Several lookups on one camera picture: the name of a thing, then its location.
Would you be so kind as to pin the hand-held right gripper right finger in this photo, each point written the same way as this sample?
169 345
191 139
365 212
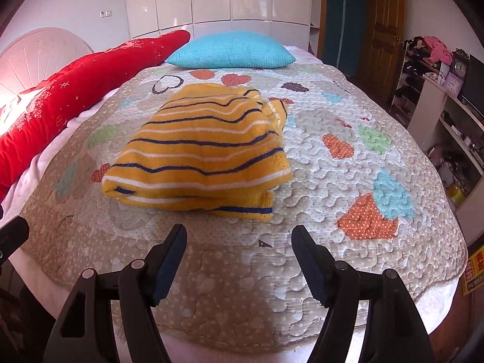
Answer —
308 265

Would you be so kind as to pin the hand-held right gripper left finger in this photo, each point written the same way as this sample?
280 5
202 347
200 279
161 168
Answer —
171 264

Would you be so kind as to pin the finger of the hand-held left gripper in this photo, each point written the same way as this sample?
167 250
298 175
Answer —
13 236

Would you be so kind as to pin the yellow striped sweater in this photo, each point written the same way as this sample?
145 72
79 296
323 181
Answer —
196 147

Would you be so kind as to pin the pink clothes pile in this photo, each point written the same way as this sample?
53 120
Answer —
438 51

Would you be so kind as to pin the heart patterned quilt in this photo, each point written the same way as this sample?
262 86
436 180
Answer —
234 272

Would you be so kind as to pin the long red pillow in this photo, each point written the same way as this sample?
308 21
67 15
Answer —
68 90

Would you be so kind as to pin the yellow bottle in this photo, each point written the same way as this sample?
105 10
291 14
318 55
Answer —
456 193

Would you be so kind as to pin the yellow printed sign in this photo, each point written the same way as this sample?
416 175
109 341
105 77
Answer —
475 268

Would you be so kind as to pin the white headboard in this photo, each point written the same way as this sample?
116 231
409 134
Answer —
41 51

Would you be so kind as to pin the white shelf desk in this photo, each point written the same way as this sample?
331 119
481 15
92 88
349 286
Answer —
429 109

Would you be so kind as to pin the cluttered shoe rack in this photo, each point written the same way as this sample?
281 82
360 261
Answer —
410 79

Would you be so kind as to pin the blue knitted pillow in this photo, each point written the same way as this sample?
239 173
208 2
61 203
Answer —
230 51

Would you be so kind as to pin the wooden door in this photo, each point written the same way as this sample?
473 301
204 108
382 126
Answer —
383 34

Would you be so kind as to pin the teal fabric closet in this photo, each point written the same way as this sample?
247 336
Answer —
346 22

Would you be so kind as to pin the black screen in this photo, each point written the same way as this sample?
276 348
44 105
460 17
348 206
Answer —
474 83

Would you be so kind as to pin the ornate table clock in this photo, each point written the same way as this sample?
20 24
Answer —
460 66

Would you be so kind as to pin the white glossy wardrobe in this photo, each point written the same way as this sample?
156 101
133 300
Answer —
227 0

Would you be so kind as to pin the white wall socket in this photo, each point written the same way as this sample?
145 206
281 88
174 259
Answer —
105 13

